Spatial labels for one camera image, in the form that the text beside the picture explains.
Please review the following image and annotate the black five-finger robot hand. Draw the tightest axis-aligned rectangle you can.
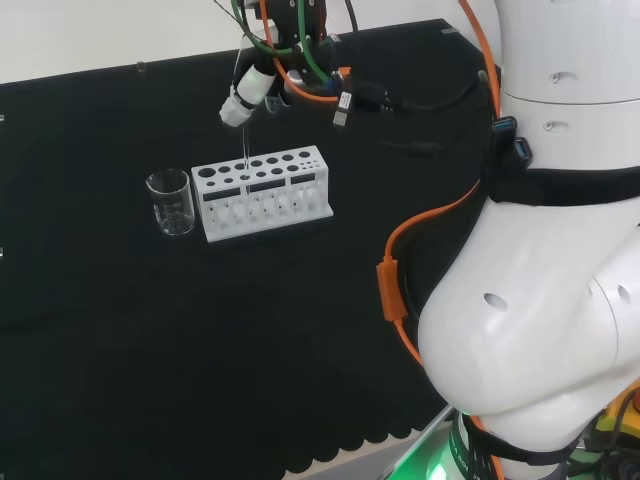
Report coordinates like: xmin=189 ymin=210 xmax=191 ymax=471
xmin=218 ymin=0 xmax=337 ymax=129

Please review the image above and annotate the small clear glass beaker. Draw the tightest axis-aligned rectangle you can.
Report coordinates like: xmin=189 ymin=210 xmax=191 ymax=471
xmin=144 ymin=168 xmax=196 ymax=237

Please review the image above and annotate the pale base plate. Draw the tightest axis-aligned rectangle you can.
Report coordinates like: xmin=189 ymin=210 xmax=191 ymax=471
xmin=285 ymin=404 xmax=462 ymax=480

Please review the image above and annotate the yellow stop button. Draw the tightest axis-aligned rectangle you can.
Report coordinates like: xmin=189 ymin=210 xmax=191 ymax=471
xmin=593 ymin=382 xmax=640 ymax=441

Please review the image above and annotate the black bench cloth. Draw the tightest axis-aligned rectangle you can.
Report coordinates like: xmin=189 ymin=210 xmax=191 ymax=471
xmin=0 ymin=18 xmax=501 ymax=480

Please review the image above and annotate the clear glass rod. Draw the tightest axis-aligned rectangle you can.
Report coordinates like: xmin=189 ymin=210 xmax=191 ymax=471
xmin=241 ymin=123 xmax=251 ymax=197

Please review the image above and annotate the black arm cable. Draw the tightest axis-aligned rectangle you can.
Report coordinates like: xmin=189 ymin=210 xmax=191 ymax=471
xmin=343 ymin=0 xmax=489 ymax=114

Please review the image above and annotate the green cable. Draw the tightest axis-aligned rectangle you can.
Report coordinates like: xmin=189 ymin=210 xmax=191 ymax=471
xmin=227 ymin=0 xmax=334 ymax=84

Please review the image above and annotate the orange cable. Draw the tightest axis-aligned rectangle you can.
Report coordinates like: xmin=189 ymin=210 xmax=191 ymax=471
xmin=258 ymin=0 xmax=504 ymax=480

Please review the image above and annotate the white test tube rack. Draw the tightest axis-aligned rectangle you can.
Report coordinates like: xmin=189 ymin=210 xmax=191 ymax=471
xmin=190 ymin=145 xmax=335 ymax=245

